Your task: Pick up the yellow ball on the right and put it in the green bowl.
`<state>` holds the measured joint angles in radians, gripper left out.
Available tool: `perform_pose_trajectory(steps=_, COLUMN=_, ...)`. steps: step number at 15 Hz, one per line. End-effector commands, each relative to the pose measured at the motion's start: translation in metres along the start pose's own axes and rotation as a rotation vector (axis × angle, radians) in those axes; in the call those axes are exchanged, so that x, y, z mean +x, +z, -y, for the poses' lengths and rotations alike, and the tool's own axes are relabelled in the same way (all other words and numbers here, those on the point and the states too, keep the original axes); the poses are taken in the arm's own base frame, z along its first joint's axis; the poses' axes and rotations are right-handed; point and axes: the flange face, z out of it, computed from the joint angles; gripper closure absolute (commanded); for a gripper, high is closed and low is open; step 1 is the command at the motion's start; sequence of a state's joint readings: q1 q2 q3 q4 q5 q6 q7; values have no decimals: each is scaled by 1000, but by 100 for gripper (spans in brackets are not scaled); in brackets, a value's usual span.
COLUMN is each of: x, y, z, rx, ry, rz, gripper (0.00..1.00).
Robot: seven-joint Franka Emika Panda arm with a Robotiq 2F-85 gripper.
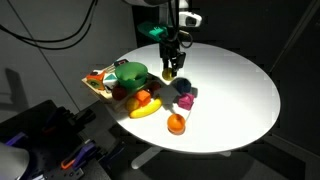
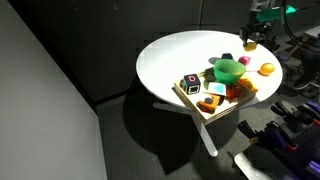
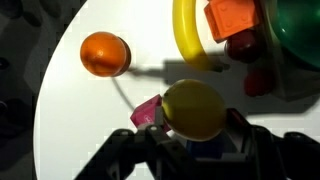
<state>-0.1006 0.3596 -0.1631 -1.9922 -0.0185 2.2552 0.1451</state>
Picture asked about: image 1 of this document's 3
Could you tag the yellow lemon toy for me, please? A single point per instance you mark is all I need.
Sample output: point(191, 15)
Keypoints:
point(132, 104)

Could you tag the orange and black block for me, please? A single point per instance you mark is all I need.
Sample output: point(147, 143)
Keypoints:
point(95, 79)

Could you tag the black letter D cube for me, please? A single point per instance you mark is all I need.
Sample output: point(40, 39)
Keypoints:
point(120, 62)

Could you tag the round white table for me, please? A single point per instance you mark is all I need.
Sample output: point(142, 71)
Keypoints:
point(237, 103)

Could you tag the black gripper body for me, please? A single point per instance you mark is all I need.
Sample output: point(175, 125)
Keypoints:
point(169, 48)

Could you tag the wooden tray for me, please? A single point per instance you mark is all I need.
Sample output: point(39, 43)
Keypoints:
point(106, 95)

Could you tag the blue block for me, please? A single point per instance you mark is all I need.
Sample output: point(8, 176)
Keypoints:
point(183, 86)

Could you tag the orange cube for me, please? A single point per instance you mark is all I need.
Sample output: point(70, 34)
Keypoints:
point(144, 97)

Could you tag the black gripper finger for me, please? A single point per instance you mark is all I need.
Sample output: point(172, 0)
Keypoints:
point(165, 72)
point(174, 66)

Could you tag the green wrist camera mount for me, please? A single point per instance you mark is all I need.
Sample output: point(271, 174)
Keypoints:
point(152, 30)

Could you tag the yellow banana toy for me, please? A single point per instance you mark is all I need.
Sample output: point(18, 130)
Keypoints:
point(149, 109)

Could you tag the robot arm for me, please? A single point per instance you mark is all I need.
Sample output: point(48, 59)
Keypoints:
point(174, 14)

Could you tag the yellow ball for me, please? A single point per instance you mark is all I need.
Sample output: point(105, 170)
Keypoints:
point(170, 78)

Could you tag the black pegboard plate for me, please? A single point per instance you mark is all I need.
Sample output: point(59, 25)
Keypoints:
point(60, 174)

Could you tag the purple clamp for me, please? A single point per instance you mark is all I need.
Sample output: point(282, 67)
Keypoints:
point(80, 156)

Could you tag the magenta block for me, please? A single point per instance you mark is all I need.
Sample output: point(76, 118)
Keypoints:
point(186, 101)

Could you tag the orange ball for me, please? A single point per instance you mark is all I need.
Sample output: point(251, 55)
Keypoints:
point(176, 124)

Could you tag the red tomato toy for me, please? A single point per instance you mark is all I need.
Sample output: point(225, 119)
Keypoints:
point(119, 93)

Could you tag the green bowl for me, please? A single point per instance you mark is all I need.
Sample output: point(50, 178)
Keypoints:
point(131, 75)

